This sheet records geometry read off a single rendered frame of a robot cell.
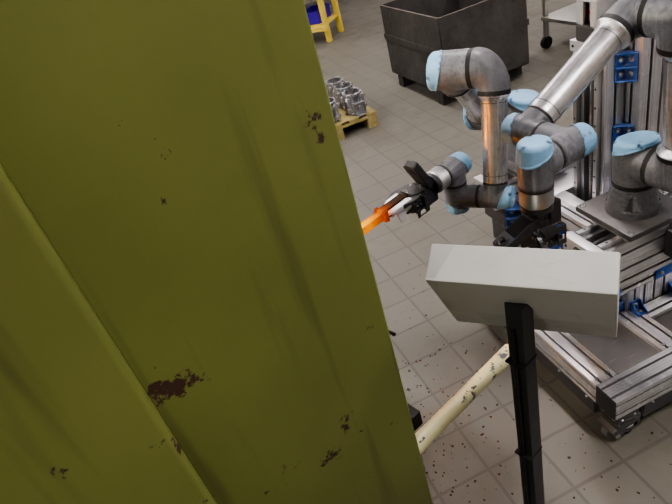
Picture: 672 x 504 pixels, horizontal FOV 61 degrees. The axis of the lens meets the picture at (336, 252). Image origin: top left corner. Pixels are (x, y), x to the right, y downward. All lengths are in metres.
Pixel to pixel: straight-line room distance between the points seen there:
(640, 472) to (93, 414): 1.87
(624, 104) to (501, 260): 1.00
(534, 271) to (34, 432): 0.82
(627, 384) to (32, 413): 1.86
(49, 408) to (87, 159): 0.27
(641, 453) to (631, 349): 0.35
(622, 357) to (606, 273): 1.22
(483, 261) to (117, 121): 0.70
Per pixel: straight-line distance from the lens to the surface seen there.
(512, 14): 5.01
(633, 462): 2.28
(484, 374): 1.64
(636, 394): 2.17
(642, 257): 1.96
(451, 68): 1.77
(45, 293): 0.63
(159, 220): 0.76
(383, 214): 1.65
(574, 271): 1.09
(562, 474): 2.23
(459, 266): 1.13
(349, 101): 4.75
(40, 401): 0.69
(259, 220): 0.84
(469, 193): 1.86
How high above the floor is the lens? 1.87
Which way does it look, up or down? 34 degrees down
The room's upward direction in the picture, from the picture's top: 17 degrees counter-clockwise
